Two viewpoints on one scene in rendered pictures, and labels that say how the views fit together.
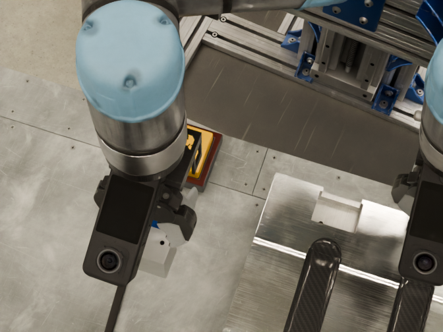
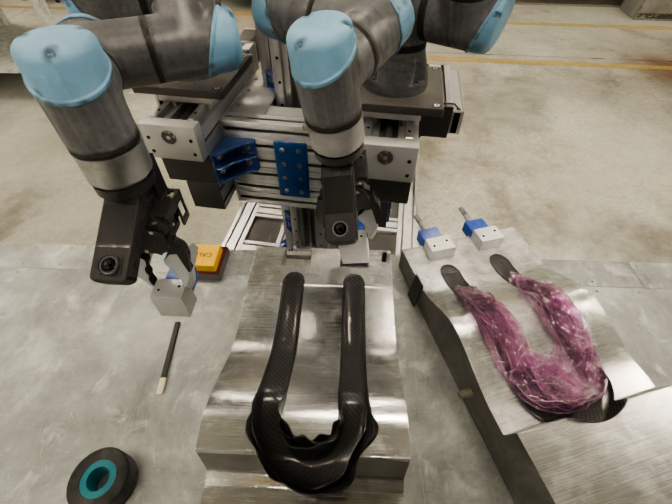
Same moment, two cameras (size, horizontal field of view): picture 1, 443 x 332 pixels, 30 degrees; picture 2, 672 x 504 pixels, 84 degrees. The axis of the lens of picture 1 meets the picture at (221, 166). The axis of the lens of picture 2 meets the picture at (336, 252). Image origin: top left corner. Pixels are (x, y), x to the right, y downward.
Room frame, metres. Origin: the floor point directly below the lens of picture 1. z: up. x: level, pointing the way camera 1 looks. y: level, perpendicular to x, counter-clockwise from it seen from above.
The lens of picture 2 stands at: (-0.12, -0.09, 1.43)
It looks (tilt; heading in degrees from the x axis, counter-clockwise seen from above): 48 degrees down; 346
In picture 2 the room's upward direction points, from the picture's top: straight up
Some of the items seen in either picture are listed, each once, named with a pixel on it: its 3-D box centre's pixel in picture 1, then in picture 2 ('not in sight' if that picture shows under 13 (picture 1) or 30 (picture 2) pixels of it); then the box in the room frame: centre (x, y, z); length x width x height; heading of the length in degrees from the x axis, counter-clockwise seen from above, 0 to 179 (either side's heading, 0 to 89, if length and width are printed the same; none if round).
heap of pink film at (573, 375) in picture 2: not in sight; (533, 326); (0.10, -0.48, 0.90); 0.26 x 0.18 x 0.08; 0
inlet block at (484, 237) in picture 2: not in sight; (474, 227); (0.37, -0.53, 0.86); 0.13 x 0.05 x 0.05; 0
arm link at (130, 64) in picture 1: (133, 76); (81, 93); (0.31, 0.07, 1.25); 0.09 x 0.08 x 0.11; 7
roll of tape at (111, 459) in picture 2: not in sight; (103, 481); (0.07, 0.20, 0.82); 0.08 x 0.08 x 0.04
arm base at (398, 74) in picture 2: not in sight; (397, 60); (0.70, -0.44, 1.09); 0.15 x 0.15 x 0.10
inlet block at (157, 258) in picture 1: (164, 211); (183, 275); (0.33, 0.06, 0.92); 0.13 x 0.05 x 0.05; 163
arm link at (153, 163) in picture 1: (138, 126); (112, 159); (0.31, 0.07, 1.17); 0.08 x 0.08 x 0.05
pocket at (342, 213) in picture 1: (335, 215); (298, 262); (0.35, -0.14, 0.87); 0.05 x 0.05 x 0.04; 73
